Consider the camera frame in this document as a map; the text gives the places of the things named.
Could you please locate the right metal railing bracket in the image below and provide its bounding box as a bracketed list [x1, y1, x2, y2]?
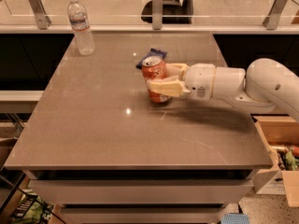
[263, 0, 288, 30]

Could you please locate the left metal railing bracket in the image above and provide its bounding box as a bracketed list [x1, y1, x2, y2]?
[28, 0, 51, 30]

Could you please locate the green and black snack bag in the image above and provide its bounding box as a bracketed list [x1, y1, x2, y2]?
[10, 194, 54, 224]

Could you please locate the black office chair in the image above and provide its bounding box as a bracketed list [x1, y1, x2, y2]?
[141, 0, 193, 24]

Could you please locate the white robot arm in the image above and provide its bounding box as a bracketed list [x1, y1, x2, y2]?
[147, 58, 299, 122]

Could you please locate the clear plastic water bottle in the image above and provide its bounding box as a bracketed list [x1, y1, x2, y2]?
[67, 0, 95, 56]

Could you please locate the cardboard box with items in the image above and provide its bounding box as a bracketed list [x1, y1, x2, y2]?
[253, 116, 299, 207]

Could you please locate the red coke can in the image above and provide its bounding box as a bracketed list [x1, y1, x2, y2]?
[142, 55, 169, 103]

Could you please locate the metal railing bracket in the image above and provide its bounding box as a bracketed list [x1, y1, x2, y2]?
[263, 0, 288, 30]
[152, 0, 163, 30]
[28, 0, 51, 30]

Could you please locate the blue snack bar wrapper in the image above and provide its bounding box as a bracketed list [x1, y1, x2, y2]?
[135, 48, 167, 69]

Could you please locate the grey drawer cabinet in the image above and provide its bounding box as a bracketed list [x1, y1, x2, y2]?
[6, 32, 272, 224]

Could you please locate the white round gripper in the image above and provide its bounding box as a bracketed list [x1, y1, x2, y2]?
[147, 63, 216, 101]

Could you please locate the blue perforated object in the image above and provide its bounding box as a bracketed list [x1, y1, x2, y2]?
[221, 214, 250, 224]

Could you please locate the middle metal railing bracket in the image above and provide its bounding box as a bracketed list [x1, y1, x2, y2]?
[152, 0, 163, 30]

